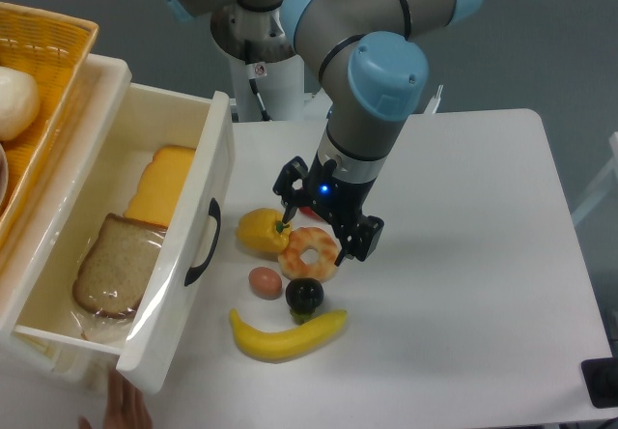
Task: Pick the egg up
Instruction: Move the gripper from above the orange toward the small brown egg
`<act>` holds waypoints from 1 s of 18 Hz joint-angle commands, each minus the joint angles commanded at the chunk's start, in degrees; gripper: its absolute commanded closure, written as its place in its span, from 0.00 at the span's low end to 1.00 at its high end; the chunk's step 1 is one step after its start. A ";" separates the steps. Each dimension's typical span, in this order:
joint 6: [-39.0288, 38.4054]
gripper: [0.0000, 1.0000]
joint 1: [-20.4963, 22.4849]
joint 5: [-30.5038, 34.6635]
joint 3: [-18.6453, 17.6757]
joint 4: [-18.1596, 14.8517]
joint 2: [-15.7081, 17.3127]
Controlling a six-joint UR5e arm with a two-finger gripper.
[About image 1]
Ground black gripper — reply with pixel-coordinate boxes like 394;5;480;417
273;156;384;266

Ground brown egg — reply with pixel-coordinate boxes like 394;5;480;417
248;267;283;300

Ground white plastic drawer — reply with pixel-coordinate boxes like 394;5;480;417
1;84;234;393

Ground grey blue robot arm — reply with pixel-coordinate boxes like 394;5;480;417
167;0;483;261

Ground person hand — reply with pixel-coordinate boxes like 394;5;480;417
102;370;154;429

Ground red bell pepper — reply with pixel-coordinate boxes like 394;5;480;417
299;207;321;220

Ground dark purple grape bunch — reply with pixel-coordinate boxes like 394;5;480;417
285;278;324;325

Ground yellow banana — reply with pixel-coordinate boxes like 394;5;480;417
229;309;348;362

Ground brown bread slice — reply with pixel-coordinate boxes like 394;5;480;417
72;214;167;319

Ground black device at edge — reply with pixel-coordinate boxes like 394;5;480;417
580;357;618;409

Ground yellow wicker basket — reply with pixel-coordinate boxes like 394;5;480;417
1;2;98;241

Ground white bun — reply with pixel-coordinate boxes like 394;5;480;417
0;67;41;141

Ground white drawer cabinet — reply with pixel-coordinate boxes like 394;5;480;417
1;54;131;389

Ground orange shrimp ring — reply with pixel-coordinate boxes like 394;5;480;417
277;226;341;283

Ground black drawer handle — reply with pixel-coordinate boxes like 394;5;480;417
184;197;222;287

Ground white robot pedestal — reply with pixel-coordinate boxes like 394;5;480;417
211;4;320;123

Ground white frame at right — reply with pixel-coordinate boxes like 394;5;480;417
571;132;617;227

